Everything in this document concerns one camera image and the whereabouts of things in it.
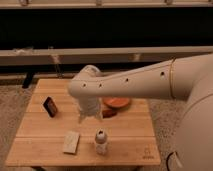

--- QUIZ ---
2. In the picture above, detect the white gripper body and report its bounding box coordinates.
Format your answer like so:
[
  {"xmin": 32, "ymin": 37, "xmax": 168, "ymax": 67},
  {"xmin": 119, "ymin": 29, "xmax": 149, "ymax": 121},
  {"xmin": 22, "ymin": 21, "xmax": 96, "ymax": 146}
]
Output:
[{"xmin": 78, "ymin": 98, "xmax": 101, "ymax": 117}]

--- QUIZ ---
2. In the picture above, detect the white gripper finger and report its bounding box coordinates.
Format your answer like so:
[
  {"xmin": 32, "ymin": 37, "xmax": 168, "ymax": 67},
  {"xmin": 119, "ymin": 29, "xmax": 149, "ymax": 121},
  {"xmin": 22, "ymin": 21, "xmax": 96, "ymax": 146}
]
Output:
[
  {"xmin": 96, "ymin": 115, "xmax": 103, "ymax": 122},
  {"xmin": 78, "ymin": 116, "xmax": 86, "ymax": 124}
]

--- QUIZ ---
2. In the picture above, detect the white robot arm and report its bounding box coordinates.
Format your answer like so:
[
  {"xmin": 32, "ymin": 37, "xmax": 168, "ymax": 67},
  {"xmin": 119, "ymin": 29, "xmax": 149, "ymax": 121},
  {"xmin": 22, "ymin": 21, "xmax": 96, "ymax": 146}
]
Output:
[{"xmin": 67, "ymin": 60, "xmax": 171, "ymax": 122}]

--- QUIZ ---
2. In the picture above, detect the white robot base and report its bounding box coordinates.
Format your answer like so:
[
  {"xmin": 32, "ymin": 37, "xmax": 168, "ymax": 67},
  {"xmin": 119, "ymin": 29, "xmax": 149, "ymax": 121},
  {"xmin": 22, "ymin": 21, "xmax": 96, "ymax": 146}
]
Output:
[{"xmin": 169, "ymin": 54, "xmax": 213, "ymax": 171}]

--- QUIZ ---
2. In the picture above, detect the clear plastic bottle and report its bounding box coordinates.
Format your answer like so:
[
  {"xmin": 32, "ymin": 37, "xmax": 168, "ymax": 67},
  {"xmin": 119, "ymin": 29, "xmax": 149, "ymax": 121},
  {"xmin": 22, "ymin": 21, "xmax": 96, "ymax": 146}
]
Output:
[{"xmin": 95, "ymin": 130, "xmax": 108, "ymax": 155}]

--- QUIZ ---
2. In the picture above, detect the orange bowl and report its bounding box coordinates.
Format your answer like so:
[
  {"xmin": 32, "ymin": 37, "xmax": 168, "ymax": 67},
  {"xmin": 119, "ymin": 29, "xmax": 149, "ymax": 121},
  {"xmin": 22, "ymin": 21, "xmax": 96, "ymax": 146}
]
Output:
[{"xmin": 102, "ymin": 97, "xmax": 131, "ymax": 109}]

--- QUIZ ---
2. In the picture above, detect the beige sponge block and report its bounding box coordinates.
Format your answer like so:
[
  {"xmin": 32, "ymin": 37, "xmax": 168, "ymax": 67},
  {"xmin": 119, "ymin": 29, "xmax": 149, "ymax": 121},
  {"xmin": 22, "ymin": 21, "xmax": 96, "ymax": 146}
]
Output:
[{"xmin": 63, "ymin": 131, "xmax": 80, "ymax": 154}]

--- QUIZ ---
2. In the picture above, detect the wooden table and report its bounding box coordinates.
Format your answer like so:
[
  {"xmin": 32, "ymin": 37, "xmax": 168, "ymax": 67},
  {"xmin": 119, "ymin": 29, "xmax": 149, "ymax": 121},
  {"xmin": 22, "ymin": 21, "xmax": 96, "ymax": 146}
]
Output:
[{"xmin": 6, "ymin": 79, "xmax": 161, "ymax": 167}]

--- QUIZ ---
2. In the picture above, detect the small black box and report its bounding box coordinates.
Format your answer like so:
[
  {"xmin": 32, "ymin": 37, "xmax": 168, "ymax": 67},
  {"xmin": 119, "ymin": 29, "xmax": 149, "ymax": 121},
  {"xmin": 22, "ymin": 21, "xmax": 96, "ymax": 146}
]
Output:
[{"xmin": 43, "ymin": 97, "xmax": 58, "ymax": 117}]

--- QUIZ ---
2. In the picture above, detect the black cable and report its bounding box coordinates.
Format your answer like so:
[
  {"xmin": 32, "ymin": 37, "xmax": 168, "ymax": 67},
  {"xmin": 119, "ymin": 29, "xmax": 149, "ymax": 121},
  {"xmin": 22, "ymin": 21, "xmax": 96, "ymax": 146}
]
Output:
[{"xmin": 165, "ymin": 151, "xmax": 177, "ymax": 171}]

